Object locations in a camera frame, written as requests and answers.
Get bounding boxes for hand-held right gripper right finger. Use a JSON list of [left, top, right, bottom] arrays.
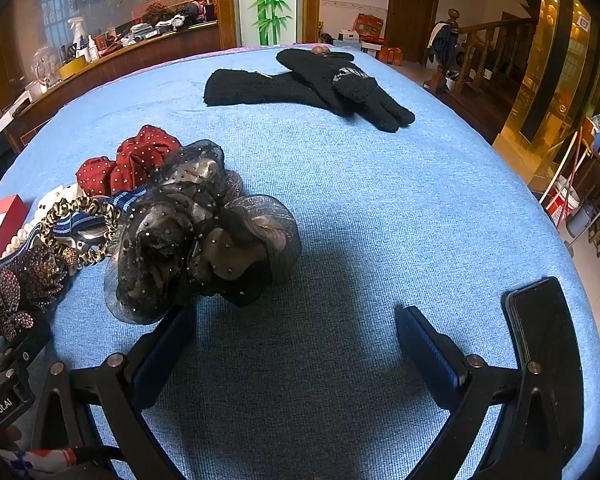
[[394, 305, 566, 480]]

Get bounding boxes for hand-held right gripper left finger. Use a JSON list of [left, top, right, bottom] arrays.
[[30, 305, 196, 480]]

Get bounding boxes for black tulle scrunchie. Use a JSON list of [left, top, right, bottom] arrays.
[[102, 139, 302, 325]]

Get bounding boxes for red gift box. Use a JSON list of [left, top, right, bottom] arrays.
[[0, 194, 31, 286]]

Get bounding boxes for white cherry print scrunchie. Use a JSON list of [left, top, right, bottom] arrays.
[[35, 184, 88, 216]]

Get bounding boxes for person's left forearm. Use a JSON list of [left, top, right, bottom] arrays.
[[0, 430, 77, 480]]

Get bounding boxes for rhinestone butterfly hair clip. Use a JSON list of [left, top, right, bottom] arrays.
[[0, 269, 35, 342]]

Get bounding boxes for brown sequin hair bow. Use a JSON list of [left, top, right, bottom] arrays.
[[16, 244, 72, 311]]

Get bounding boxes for white pearl headband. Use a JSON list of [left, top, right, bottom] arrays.
[[0, 220, 42, 262]]

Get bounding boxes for leopard print scrunchie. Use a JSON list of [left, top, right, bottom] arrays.
[[40, 195, 127, 268]]

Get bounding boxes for blue tablecloth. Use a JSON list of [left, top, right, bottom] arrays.
[[0, 44, 600, 480]]

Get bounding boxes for red dotted scrunchie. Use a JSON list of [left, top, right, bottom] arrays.
[[75, 125, 183, 198]]

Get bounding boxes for white bucket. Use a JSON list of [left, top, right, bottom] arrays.
[[544, 187, 579, 227]]

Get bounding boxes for black knit cloth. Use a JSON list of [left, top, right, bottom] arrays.
[[204, 68, 341, 109]]

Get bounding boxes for wooden counter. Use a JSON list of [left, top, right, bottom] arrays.
[[2, 22, 222, 153]]

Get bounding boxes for black knit glove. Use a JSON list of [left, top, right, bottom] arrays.
[[275, 49, 416, 133]]

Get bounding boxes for golden glass cabinet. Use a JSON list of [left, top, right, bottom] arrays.
[[492, 0, 600, 186]]

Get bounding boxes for dark jacket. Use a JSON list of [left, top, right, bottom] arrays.
[[426, 22, 462, 69]]

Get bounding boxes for wooden stair railing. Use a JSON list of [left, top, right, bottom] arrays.
[[432, 9, 538, 95]]

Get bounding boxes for red cardboard boxes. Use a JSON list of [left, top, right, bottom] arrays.
[[354, 12, 385, 39]]

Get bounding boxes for dark wooden door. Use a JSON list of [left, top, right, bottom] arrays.
[[384, 0, 442, 63]]

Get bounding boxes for bamboo wall poster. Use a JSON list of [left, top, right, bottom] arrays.
[[237, 0, 297, 47]]

